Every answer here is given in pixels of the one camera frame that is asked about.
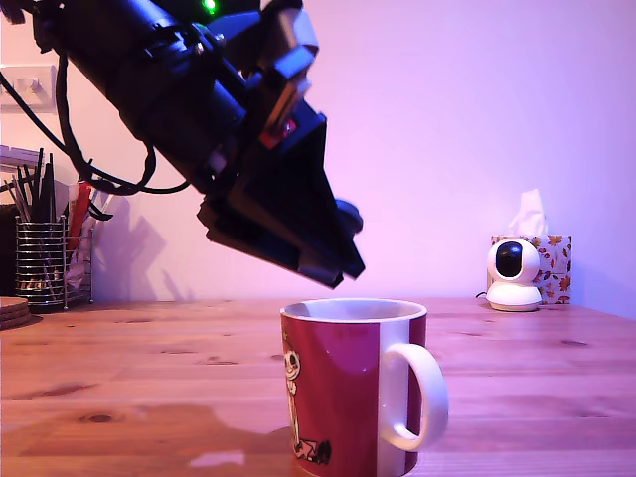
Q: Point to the dark grey coffee capsule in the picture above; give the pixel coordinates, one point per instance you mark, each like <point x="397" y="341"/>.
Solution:
<point x="350" y="216"/>

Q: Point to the silver metal tongs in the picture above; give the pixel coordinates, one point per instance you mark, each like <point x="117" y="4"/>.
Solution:
<point x="110" y="199"/>

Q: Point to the black curved clip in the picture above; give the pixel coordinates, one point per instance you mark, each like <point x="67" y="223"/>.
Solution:
<point x="102" y="216"/>

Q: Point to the red cartoon print mug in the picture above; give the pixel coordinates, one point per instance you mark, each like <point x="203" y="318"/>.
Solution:
<point x="338" y="387"/>

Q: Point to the clear plastic bag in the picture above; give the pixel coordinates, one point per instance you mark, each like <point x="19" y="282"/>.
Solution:
<point x="79" y="273"/>

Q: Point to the thin black stick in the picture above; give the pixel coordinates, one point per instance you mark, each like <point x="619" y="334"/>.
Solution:
<point x="41" y="189"/>

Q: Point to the grey metal skewer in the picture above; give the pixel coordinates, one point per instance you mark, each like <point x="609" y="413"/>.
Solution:
<point x="17" y="201"/>

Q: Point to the white tissue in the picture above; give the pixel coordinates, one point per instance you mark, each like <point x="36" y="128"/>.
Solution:
<point x="529" y="218"/>

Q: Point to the round cork coaster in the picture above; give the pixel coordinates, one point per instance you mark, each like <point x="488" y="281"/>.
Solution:
<point x="15" y="314"/>
<point x="15" y="324"/>
<point x="15" y="302"/>

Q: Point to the leaf print tissue box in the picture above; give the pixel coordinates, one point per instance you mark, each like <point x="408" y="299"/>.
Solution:
<point x="556" y="268"/>

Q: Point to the white light switch plate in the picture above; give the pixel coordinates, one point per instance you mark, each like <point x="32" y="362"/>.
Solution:
<point x="42" y="82"/>

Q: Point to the small white round camera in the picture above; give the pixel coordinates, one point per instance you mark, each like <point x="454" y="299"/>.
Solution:
<point x="514" y="293"/>

